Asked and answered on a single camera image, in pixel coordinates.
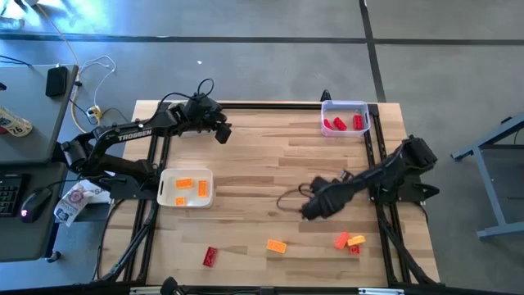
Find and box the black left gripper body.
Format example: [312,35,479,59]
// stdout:
[183,93,227,128]

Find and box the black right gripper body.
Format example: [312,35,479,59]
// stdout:
[309,176,353,214]

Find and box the amber-yellow toy brick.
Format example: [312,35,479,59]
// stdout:
[265,238,287,254]

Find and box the white plastic bin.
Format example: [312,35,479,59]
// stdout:
[169,100,218,138]
[156,167,215,209]

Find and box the clear plastic bin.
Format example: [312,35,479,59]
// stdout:
[320,99,372,138]

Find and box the black phone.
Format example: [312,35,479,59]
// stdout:
[44,66,70,98]

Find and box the white printed snack bag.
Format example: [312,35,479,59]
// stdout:
[52,182,96,227]

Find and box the white number tag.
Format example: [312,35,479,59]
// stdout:
[0,105,34,138]

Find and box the black computer mouse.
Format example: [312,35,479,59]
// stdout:
[19,187,53,225]

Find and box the black keyboard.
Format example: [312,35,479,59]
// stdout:
[0,171,24,218]

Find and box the dark grey desk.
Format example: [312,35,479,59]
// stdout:
[0,161,69,263]

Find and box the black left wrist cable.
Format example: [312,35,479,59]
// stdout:
[157,77,215,108]

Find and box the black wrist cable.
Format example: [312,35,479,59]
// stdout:
[276,183,318,214]
[157,77,215,108]

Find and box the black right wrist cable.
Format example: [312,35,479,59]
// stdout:
[276,183,318,214]

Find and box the black aluminium table frame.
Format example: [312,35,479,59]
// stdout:
[92,100,442,295]

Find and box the white cable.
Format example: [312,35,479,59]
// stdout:
[77,54,119,110]

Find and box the yellow cable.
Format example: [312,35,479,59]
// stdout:
[70,84,103,136]

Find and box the beige cable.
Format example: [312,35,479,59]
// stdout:
[32,0,80,66]

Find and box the grey metal desk frame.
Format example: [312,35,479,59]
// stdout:
[449,112,524,241]

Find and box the thin black cable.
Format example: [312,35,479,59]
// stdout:
[0,54,33,67]

